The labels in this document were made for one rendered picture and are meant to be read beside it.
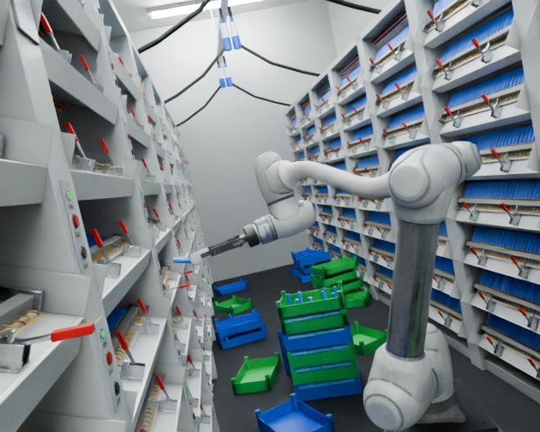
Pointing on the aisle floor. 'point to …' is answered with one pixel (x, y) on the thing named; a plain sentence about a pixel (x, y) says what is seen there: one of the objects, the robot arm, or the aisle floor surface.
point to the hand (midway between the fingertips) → (200, 255)
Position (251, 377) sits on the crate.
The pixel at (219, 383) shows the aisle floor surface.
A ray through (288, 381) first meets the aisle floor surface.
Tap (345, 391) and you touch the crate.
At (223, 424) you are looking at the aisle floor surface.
